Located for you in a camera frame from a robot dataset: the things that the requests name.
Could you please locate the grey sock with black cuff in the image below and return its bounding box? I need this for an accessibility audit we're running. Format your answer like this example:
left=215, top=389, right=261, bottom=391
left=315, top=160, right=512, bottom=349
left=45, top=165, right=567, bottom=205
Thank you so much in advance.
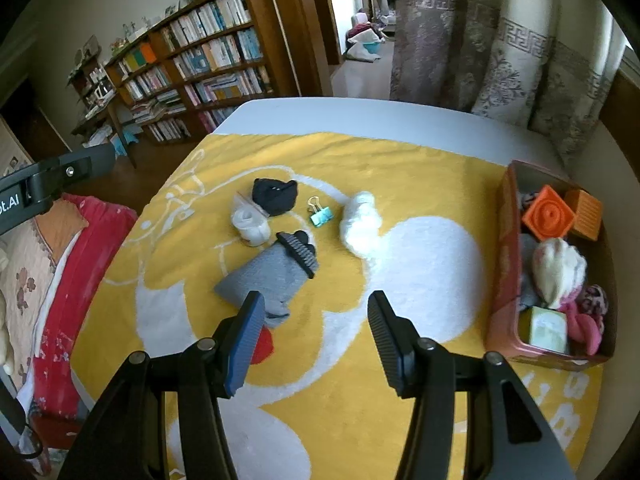
left=517, top=232, right=543, bottom=311
left=214, top=230, right=319, bottom=330

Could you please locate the wooden bookshelf with books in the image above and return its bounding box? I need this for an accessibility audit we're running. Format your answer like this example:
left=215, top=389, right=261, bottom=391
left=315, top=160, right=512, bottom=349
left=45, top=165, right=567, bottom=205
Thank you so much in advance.
left=102, top=0, right=296, bottom=146

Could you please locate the beige floral pillow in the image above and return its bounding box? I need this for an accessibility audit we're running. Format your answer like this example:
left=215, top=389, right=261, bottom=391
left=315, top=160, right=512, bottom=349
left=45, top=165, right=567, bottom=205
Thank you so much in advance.
left=0, top=200, right=88, bottom=386

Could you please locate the pale yellow small carton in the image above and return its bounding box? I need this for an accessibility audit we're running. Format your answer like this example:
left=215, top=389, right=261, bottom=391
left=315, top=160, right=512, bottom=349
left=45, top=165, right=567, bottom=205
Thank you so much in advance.
left=527, top=306, right=571, bottom=353

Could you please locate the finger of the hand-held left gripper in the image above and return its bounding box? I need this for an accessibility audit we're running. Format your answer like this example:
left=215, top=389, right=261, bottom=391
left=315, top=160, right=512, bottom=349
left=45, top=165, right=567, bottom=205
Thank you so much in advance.
left=25, top=143, right=117, bottom=206

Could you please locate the orange embossed square block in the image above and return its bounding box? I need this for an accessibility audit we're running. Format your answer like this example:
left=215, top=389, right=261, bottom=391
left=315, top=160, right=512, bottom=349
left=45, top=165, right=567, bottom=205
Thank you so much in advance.
left=522, top=185, right=576, bottom=243

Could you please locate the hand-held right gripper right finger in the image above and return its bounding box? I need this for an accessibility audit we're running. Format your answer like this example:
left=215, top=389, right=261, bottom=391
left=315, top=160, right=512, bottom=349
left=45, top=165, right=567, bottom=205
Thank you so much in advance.
left=367, top=290, right=576, bottom=480

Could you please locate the plain pink sock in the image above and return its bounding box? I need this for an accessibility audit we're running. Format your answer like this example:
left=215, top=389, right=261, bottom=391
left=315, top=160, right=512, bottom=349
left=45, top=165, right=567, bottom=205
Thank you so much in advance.
left=559, top=302, right=605, bottom=356

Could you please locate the shallow cardboard box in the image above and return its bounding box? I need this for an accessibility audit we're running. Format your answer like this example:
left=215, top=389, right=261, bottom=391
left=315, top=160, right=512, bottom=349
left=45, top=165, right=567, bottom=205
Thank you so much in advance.
left=485, top=160, right=618, bottom=372

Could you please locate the wooden door frame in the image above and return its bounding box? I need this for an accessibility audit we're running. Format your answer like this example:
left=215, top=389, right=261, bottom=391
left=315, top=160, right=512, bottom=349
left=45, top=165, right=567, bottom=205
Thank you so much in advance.
left=267, top=0, right=346, bottom=98

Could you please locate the cream sock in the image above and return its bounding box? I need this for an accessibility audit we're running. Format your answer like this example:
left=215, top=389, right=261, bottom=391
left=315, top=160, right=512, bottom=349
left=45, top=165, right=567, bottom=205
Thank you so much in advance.
left=532, top=237, right=588, bottom=310

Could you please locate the orange ribbed cube block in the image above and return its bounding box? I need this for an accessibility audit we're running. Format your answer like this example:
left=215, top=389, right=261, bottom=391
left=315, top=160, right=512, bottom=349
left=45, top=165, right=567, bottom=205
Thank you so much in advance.
left=564, top=189, right=604, bottom=242

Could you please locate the red round item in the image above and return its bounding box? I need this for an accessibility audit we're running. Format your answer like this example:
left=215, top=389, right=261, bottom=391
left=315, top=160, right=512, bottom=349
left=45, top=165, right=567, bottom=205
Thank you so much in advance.
left=250, top=329, right=275, bottom=365

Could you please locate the wooden headboard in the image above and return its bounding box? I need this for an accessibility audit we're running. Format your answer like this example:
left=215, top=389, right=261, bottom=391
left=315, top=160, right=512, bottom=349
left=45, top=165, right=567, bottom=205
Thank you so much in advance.
left=597, top=67, right=640, bottom=171

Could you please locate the red quilt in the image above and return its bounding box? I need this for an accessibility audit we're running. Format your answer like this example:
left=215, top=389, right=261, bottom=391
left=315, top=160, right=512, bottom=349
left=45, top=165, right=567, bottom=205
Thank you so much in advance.
left=30, top=192, right=138, bottom=421

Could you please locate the teal binder clip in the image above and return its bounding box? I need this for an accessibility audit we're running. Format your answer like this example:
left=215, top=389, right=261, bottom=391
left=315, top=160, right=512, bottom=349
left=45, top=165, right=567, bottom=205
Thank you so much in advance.
left=307, top=196, right=335, bottom=227

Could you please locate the black cable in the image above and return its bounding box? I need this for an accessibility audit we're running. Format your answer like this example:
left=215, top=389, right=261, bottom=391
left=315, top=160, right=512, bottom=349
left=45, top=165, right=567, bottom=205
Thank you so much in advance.
left=15, top=410, right=46, bottom=461

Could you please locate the white fluffy sock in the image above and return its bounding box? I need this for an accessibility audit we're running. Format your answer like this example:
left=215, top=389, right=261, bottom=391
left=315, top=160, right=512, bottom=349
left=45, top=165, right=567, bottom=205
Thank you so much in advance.
left=339, top=191, right=385, bottom=257

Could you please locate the patterned beige curtain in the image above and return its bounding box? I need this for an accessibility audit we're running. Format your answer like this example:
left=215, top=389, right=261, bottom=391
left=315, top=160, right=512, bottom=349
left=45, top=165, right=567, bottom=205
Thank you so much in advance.
left=390, top=0, right=628, bottom=161

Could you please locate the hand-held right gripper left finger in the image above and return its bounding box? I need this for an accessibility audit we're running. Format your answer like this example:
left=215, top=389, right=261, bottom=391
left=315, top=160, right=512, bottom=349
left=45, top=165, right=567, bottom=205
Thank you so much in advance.
left=57, top=290, right=266, bottom=480

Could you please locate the pale grey bed mattress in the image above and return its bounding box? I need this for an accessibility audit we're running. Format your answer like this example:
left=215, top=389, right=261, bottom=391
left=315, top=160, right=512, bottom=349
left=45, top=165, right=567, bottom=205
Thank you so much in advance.
left=212, top=97, right=568, bottom=178

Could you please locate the black rolled sock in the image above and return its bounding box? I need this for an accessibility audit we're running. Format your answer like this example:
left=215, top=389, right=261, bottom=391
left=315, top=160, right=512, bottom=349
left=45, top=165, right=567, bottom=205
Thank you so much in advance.
left=251, top=178, right=298, bottom=217

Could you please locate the pile of laundry in hallway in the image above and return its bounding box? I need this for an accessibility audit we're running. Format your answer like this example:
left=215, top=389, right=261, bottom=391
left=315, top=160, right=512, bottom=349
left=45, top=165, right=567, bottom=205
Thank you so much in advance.
left=345, top=10, right=388, bottom=63

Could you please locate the pink leopard print sock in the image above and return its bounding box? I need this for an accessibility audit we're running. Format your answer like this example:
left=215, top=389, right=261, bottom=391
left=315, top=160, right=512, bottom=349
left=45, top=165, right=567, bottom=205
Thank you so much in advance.
left=580, top=284, right=610, bottom=326

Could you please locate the yellow printed blanket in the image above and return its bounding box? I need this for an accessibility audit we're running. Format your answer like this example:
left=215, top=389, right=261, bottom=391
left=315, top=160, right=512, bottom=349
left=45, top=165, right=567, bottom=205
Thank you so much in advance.
left=70, top=131, right=606, bottom=480

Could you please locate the dark wooden side rack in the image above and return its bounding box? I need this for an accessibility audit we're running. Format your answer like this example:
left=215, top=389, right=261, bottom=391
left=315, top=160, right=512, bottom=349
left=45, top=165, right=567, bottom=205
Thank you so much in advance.
left=67, top=35, right=138, bottom=168

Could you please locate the white rolled sock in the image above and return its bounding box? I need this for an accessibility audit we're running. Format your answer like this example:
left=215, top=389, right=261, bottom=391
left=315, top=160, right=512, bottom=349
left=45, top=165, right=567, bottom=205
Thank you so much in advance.
left=231, top=194, right=272, bottom=247

